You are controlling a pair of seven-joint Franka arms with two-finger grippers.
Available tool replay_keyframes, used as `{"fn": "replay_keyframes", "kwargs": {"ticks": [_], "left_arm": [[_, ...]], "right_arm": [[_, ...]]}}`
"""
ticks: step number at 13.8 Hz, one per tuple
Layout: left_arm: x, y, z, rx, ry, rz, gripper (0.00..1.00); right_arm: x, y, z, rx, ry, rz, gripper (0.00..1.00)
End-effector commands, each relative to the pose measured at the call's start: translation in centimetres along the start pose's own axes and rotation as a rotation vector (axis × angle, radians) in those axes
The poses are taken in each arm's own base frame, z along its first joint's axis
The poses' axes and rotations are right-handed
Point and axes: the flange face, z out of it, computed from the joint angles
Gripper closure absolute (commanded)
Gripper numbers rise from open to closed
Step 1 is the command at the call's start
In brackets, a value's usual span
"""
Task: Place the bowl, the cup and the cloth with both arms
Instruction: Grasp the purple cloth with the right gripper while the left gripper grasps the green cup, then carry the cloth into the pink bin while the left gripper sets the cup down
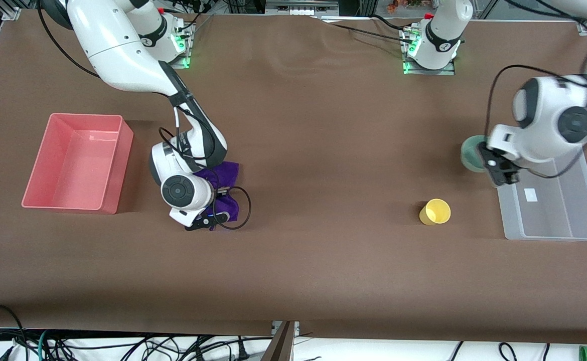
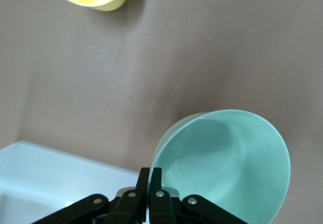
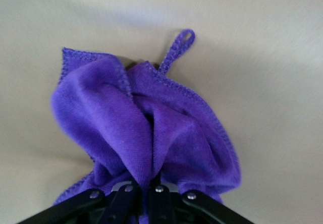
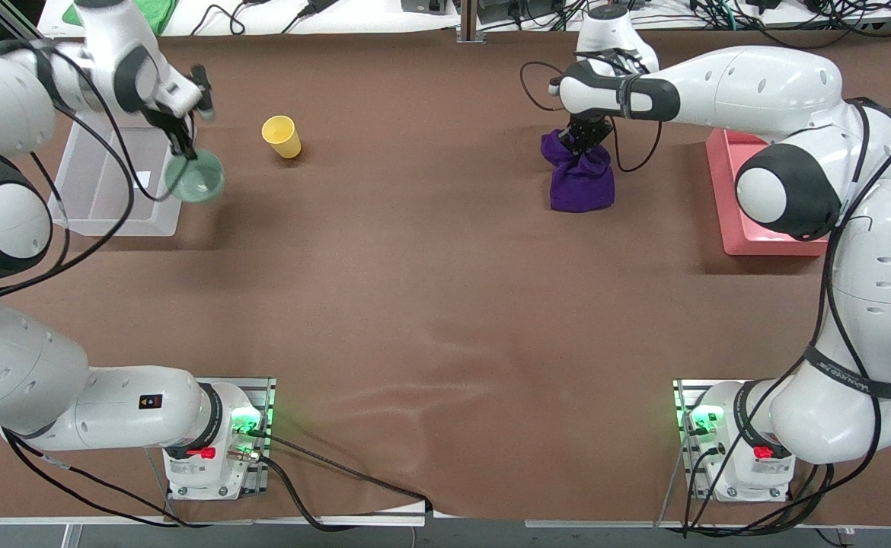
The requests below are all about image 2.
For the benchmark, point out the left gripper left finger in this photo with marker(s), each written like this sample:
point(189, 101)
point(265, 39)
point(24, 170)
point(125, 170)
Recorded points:
point(121, 209)

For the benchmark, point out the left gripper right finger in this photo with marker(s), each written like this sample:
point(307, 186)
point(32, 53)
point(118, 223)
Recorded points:
point(161, 209)

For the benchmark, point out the mint green bowl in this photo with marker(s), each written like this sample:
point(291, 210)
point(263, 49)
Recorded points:
point(227, 158)

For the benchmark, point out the clear plastic bin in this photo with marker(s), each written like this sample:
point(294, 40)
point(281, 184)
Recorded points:
point(50, 173)

